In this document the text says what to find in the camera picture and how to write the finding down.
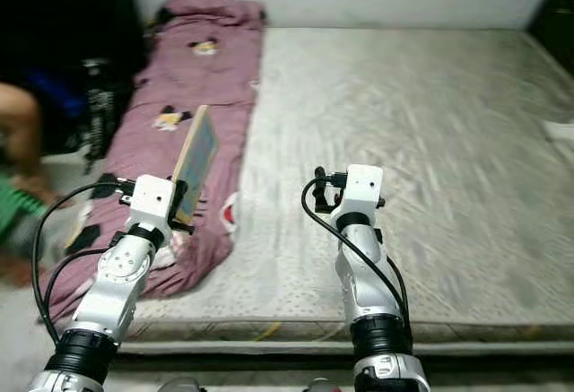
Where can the colourful children's book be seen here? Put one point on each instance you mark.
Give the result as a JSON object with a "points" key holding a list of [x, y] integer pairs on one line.
{"points": [[197, 154]]}

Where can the white pillow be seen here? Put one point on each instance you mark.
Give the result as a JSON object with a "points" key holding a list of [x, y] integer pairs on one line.
{"points": [[560, 132]]}

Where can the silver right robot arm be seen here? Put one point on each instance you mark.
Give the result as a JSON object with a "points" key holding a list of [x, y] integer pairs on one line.
{"points": [[363, 275]]}

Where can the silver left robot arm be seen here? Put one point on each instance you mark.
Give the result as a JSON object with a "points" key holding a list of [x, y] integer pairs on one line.
{"points": [[126, 271]]}

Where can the grey patterned mattress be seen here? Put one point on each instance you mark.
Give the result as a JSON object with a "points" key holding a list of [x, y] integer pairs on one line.
{"points": [[395, 114]]}

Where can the pink cartoon print blanket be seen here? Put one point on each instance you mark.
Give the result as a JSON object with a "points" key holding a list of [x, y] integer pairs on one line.
{"points": [[197, 78]]}

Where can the grey left robot leg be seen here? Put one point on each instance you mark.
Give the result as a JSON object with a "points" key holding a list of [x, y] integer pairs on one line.
{"points": [[181, 385]]}

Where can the grey robot leg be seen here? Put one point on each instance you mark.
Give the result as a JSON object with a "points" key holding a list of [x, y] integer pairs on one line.
{"points": [[181, 385], [323, 385]]}

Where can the green plastic stool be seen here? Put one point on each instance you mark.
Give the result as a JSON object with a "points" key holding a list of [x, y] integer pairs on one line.
{"points": [[18, 213]]}

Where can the blue cloth item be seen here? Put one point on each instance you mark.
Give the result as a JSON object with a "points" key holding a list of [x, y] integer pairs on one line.
{"points": [[58, 96]]}

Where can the grey right robot leg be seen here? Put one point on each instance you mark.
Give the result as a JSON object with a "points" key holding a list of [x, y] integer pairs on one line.
{"points": [[323, 385]]}

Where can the person in grey shorts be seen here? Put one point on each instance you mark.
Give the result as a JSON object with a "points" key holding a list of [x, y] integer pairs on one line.
{"points": [[18, 123]]}

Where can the black tufted headboard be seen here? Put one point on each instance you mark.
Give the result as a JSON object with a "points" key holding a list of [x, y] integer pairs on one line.
{"points": [[556, 15]]}

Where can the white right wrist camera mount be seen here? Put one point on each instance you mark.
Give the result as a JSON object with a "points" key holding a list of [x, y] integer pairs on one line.
{"points": [[359, 186]]}

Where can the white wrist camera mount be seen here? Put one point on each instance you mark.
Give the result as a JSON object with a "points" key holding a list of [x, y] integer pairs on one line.
{"points": [[359, 186], [152, 199]]}

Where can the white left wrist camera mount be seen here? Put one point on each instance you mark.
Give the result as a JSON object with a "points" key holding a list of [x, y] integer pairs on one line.
{"points": [[152, 199]]}

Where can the black bed frame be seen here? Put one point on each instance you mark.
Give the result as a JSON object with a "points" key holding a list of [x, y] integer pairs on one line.
{"points": [[278, 362]]}

